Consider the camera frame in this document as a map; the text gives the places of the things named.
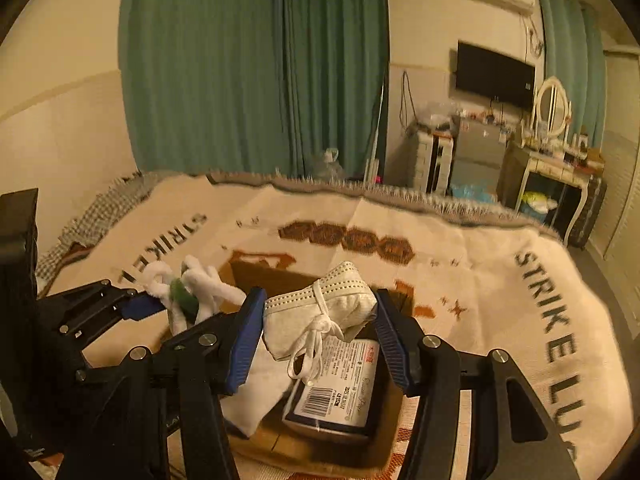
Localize black-edged packaged cloth pack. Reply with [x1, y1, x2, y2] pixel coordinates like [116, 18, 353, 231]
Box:
[282, 337, 380, 443]

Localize white green plush toy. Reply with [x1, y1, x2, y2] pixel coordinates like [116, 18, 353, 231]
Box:
[142, 255, 246, 336]

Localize grey face mask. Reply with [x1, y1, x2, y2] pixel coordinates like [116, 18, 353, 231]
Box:
[264, 261, 376, 385]

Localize white knitted glove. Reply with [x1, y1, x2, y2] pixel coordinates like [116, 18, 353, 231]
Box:
[220, 340, 293, 438]

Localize brown cardboard box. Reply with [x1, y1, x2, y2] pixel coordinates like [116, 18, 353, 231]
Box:
[220, 259, 410, 479]

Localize cream printed blanket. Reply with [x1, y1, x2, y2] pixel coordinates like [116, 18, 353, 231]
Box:
[48, 172, 634, 479]

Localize checkered bed sheet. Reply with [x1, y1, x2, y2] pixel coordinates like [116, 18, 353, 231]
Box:
[35, 170, 175, 295]

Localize blue trash bin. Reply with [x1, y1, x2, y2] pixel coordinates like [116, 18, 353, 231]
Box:
[520, 192, 558, 222]

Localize white suitcase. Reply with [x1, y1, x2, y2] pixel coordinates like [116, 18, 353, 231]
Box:
[409, 131, 454, 195]

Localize clear water bottle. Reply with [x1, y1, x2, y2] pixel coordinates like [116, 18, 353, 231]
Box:
[311, 148, 347, 181]

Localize white sliding wardrobe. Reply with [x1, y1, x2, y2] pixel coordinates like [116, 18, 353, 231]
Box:
[584, 44, 640, 291]

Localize white dressing table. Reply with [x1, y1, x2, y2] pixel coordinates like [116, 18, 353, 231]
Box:
[497, 142, 608, 248]

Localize small grey fridge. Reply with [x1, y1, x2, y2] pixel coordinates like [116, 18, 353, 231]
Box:
[450, 118, 506, 194]

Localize white oval vanity mirror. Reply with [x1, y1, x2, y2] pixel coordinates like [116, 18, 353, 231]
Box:
[530, 76, 572, 139]

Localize large green curtain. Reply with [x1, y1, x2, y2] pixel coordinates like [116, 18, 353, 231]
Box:
[118, 0, 390, 177]

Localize small green curtain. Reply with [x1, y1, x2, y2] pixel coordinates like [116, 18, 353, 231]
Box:
[538, 0, 605, 148]

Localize black wall television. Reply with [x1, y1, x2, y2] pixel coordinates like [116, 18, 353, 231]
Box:
[454, 41, 535, 110]

